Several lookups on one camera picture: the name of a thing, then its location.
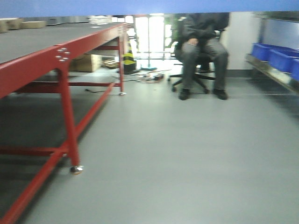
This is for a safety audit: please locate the blue plastic tray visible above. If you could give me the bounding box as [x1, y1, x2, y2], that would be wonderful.
[0, 0, 299, 18]

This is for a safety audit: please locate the blue bin on shelf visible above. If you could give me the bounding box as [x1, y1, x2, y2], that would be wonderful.
[246, 43, 299, 83]

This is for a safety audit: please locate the stainless steel shelf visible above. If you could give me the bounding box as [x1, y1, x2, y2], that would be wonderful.
[246, 11, 299, 94]

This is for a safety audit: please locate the yellow black safety cone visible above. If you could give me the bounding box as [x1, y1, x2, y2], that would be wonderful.
[123, 42, 136, 74]

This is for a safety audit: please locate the black office chair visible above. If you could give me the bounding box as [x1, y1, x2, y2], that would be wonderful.
[167, 40, 215, 94]

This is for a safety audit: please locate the cardboard box under bench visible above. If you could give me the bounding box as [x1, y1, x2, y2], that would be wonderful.
[68, 54, 102, 72]

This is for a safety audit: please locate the seated person in grey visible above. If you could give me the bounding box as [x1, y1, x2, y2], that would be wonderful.
[178, 12, 230, 100]

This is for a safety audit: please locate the red metal workbench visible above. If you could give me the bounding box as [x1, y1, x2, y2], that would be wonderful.
[0, 22, 128, 224]

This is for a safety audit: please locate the cardboard box on bench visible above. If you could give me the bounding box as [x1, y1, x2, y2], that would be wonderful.
[20, 21, 47, 29]

